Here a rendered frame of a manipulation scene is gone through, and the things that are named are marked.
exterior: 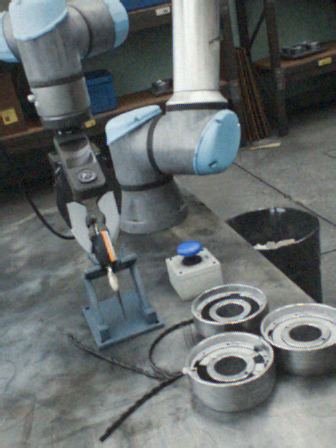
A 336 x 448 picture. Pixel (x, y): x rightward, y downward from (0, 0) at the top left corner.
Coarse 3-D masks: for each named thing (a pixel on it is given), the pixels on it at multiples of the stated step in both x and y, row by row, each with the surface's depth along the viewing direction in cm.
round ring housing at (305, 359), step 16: (304, 304) 86; (320, 304) 85; (272, 320) 86; (304, 320) 85; (288, 336) 82; (304, 336) 85; (320, 336) 81; (288, 352) 78; (304, 352) 77; (320, 352) 77; (288, 368) 80; (304, 368) 78; (320, 368) 79
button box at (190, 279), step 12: (204, 252) 105; (168, 264) 105; (180, 264) 103; (192, 264) 102; (204, 264) 101; (216, 264) 101; (180, 276) 100; (192, 276) 100; (204, 276) 101; (216, 276) 101; (180, 288) 100; (192, 288) 101; (204, 288) 101
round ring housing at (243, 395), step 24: (216, 336) 83; (240, 336) 83; (192, 360) 81; (216, 360) 80; (240, 360) 80; (264, 360) 79; (192, 384) 77; (216, 384) 74; (240, 384) 74; (264, 384) 75; (216, 408) 76; (240, 408) 76
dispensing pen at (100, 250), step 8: (96, 224) 99; (96, 232) 98; (96, 240) 96; (96, 248) 96; (104, 248) 96; (96, 256) 97; (104, 256) 96; (104, 264) 95; (112, 272) 97; (112, 280) 96; (112, 288) 97; (120, 296) 96; (120, 304) 96
